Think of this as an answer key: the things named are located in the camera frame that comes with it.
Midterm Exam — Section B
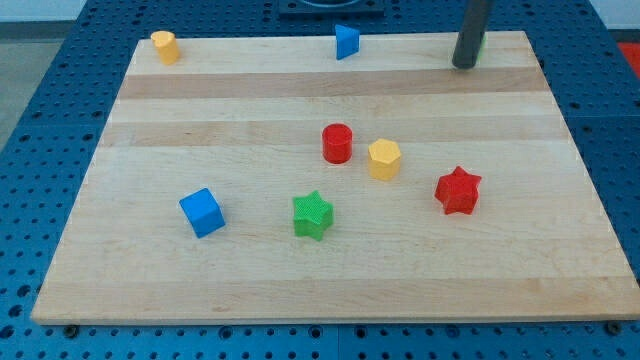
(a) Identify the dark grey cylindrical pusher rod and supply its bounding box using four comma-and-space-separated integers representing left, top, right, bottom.
452, 0, 493, 69

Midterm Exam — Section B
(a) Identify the red star block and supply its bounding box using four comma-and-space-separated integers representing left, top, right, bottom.
434, 166, 482, 215

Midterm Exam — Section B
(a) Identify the blue triangle block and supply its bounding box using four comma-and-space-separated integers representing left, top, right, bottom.
334, 24, 360, 60

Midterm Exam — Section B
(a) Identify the blue cube block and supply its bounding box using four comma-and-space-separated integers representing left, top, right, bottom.
179, 188, 226, 238

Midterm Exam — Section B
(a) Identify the light wooden board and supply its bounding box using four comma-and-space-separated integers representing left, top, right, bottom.
31, 31, 639, 325

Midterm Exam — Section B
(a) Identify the green block behind rod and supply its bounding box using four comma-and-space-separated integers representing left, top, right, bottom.
476, 33, 487, 62

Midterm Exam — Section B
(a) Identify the green star block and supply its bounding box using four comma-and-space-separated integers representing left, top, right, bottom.
293, 190, 334, 241

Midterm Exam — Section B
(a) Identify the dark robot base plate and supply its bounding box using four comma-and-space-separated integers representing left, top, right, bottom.
276, 0, 385, 17

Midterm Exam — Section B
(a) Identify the red cylinder block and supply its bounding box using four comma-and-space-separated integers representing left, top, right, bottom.
322, 123, 353, 164

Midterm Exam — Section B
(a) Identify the yellow hexagon block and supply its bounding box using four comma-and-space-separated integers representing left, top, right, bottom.
368, 138, 402, 181

